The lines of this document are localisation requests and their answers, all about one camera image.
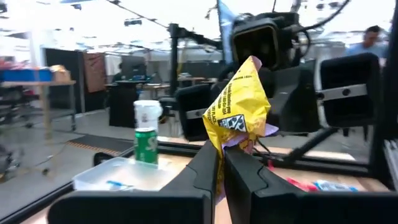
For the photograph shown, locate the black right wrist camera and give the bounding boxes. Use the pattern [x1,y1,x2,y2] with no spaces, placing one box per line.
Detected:
[230,11,302,71]

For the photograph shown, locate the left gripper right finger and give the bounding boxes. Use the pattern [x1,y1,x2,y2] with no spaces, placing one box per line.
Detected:
[224,145,398,224]

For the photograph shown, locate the black stand post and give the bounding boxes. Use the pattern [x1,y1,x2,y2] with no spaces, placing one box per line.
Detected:
[167,22,224,98]

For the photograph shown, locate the cardboard box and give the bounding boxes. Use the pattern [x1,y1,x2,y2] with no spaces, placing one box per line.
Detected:
[50,64,72,83]

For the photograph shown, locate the clear plastic container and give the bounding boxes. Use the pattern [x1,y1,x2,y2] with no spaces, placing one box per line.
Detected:
[72,156,178,192]

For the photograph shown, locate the white plastic pail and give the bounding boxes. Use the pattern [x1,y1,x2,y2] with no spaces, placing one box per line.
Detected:
[133,100,164,131]

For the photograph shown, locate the white blue Hershey's bar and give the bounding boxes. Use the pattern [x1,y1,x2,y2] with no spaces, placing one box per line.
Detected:
[313,179,359,192]
[105,179,135,189]

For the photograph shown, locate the green Sprite can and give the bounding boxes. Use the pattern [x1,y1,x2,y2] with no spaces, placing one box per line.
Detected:
[134,126,159,165]

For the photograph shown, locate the blue storage bin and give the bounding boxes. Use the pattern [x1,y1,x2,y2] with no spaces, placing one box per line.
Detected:
[0,68,53,83]

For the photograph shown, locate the yellow candy packet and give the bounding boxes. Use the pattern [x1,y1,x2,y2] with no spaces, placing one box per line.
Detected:
[201,55,280,203]

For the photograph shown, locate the red candy packet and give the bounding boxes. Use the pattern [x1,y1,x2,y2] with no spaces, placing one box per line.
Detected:
[285,176,315,192]

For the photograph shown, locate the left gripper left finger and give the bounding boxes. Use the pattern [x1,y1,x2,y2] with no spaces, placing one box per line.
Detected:
[48,141,219,224]

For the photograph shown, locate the person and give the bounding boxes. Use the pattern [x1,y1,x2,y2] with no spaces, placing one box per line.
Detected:
[344,24,390,59]

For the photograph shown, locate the black mat orange striped edge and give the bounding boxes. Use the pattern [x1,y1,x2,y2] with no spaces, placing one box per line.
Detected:
[66,133,135,156]

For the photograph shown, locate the black partition panel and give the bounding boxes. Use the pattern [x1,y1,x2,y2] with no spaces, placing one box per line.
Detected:
[44,47,85,113]

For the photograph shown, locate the blue hanging banner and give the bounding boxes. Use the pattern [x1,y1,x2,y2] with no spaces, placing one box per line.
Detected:
[216,0,241,65]

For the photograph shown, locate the brown patterned hanging cloth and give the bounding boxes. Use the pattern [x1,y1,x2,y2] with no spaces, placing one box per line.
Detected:
[82,52,107,93]

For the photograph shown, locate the wooden side table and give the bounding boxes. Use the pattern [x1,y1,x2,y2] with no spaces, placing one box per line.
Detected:
[0,80,78,133]

